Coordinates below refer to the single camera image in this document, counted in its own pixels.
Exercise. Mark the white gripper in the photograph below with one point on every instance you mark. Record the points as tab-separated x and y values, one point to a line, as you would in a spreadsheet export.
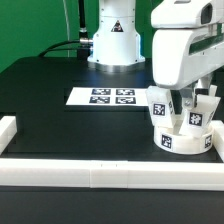
188	45

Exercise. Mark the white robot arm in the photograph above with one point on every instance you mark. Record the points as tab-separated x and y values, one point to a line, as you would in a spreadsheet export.
116	44

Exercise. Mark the white marker sheet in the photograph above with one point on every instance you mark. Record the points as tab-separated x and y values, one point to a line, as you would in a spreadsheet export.
86	96

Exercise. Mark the white front fence wall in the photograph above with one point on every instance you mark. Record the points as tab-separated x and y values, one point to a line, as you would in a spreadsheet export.
112	174

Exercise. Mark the black cable connector block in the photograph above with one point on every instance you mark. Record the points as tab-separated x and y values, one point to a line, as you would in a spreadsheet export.
83	53

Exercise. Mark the white left fence wall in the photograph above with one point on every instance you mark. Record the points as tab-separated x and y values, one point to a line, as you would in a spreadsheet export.
8	129

